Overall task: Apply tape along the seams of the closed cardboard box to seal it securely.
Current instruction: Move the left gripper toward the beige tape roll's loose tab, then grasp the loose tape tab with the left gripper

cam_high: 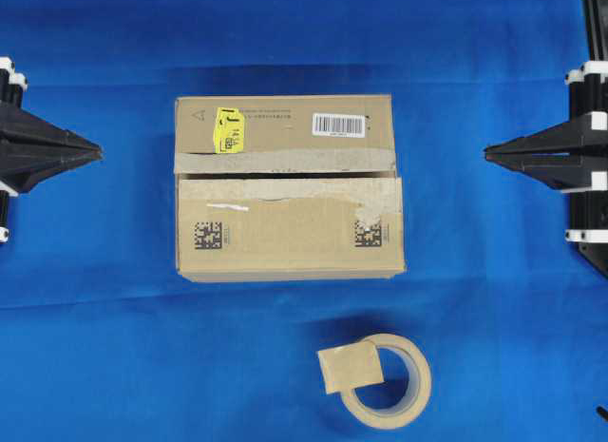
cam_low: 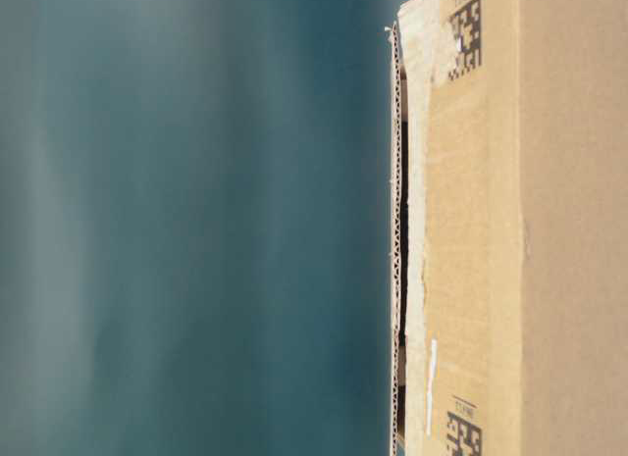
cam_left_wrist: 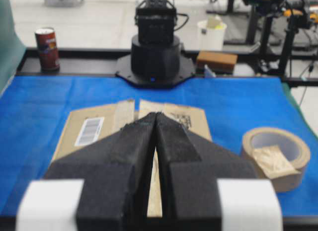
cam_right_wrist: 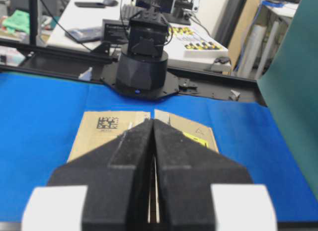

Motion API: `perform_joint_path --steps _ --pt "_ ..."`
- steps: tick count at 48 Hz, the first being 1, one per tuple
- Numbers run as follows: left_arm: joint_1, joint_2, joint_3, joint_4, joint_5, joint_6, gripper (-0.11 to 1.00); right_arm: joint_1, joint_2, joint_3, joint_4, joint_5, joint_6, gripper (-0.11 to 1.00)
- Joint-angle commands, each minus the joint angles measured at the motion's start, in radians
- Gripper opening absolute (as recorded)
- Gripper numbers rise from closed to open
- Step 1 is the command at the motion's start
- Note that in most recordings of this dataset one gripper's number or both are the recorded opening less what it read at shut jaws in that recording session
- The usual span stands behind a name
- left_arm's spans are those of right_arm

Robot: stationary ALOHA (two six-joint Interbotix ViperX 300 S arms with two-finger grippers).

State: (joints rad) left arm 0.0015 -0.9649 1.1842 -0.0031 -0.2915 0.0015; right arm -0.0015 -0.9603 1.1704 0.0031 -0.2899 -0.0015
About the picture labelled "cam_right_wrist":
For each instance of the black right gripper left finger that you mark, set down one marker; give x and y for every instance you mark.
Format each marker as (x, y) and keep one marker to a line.
(117, 175)

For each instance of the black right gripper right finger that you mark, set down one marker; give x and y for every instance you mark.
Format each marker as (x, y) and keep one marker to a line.
(185, 172)

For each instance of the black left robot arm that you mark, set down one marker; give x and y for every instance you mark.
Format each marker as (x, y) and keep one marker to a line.
(143, 62)

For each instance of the brown cardboard box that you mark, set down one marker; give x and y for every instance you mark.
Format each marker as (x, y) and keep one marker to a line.
(98, 128)

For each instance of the brown cardboard sheet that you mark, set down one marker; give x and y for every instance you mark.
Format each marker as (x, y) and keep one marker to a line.
(243, 25)

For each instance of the blue table cloth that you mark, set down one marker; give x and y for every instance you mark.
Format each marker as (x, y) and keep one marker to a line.
(40, 117)

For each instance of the white tray of yellow parts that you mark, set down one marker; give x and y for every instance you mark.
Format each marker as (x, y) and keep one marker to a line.
(205, 50)

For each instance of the green backdrop sheet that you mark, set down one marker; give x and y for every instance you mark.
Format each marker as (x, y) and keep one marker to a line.
(290, 90)

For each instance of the dark blue book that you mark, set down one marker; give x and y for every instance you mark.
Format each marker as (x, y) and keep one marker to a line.
(84, 35)

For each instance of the white desk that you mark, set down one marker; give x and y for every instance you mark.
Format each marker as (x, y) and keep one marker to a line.
(77, 17)

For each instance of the black monitor stand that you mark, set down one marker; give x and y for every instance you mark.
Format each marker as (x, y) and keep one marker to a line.
(178, 14)

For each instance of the black smartphone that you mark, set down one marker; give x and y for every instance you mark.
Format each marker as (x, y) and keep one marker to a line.
(89, 4)

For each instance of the black vertical pole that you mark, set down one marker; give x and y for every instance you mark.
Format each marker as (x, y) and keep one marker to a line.
(33, 20)

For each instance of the green crumpled cloth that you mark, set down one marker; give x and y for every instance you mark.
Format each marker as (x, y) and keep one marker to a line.
(19, 20)

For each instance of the black aluminium frame rail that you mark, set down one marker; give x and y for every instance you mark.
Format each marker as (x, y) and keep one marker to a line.
(69, 64)

